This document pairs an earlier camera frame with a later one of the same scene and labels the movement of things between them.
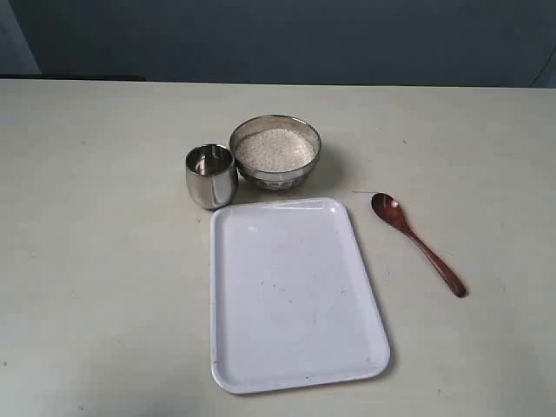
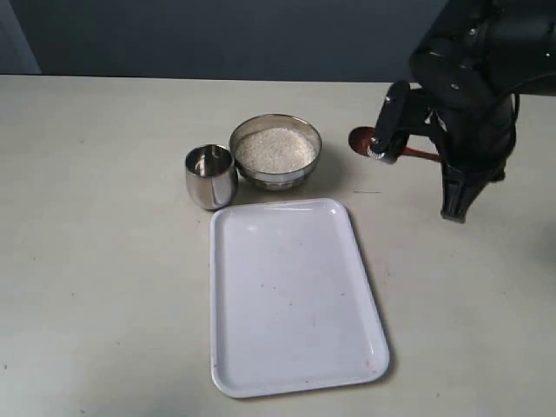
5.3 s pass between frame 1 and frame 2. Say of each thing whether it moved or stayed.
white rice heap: stayed
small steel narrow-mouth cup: stayed
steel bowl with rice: stayed
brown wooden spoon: moved
